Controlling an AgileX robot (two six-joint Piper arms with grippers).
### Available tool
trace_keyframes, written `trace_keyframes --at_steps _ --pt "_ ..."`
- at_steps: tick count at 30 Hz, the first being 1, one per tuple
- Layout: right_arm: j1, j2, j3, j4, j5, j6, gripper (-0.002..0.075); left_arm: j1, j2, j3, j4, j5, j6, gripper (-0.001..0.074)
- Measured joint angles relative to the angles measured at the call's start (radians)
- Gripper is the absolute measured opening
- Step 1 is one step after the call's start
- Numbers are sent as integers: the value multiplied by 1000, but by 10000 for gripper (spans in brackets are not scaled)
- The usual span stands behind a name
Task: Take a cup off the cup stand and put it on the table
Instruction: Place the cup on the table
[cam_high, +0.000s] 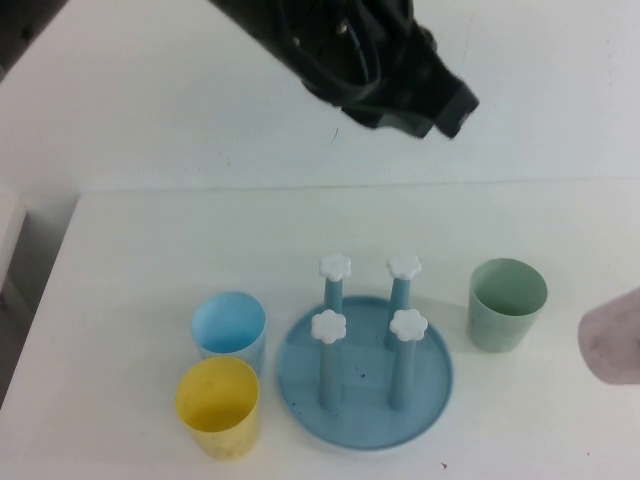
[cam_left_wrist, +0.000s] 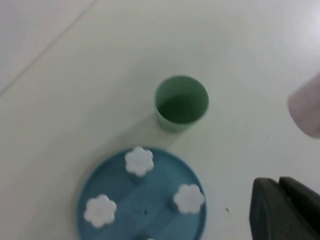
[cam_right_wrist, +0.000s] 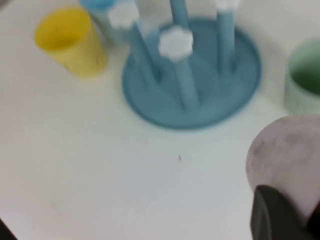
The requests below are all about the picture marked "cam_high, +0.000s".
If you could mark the green plastic cup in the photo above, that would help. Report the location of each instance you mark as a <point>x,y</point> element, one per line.
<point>505,320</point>

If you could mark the light blue plastic cup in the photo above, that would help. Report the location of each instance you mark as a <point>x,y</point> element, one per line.
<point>227,322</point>

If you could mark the pink plastic cup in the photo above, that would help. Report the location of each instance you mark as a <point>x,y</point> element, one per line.
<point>612,340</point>

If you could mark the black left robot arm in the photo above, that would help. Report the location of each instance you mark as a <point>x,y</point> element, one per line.
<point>360,60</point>

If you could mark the yellow plastic cup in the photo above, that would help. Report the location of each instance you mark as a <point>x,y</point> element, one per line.
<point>217,400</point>

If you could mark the blue cup stand white caps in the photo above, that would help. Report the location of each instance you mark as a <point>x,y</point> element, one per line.
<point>367,405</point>

